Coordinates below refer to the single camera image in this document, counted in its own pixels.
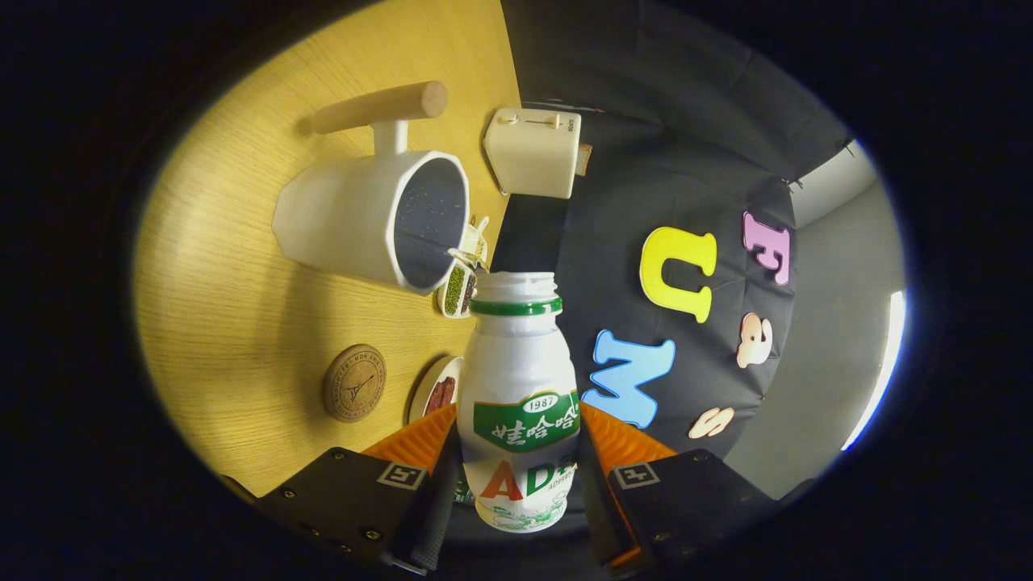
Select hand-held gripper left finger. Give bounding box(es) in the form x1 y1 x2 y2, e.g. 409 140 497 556
222 403 462 577

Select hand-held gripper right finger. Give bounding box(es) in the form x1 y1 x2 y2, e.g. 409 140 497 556
576 401 780 576

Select round cork coaster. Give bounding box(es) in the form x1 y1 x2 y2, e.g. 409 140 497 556
322 344 387 423

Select white juice bottle green label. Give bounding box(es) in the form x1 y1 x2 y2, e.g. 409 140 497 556
456 271 582 533

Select white cup wooden handle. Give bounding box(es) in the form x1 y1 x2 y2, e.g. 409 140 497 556
272 81 470 295

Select round beige plate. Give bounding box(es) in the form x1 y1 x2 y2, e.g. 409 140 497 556
408 355 465 426

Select red meat slices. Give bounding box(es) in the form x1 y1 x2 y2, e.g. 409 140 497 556
425 375 458 416

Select white divided bean dish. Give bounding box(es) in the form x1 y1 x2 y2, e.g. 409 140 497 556
436 216 491 320

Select wooden table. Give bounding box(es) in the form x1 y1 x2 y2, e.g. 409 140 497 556
133 0 521 497

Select black backdrop cloth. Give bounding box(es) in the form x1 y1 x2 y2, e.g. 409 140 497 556
452 0 856 566

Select cream toaster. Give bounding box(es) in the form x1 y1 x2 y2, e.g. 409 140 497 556
483 107 583 200

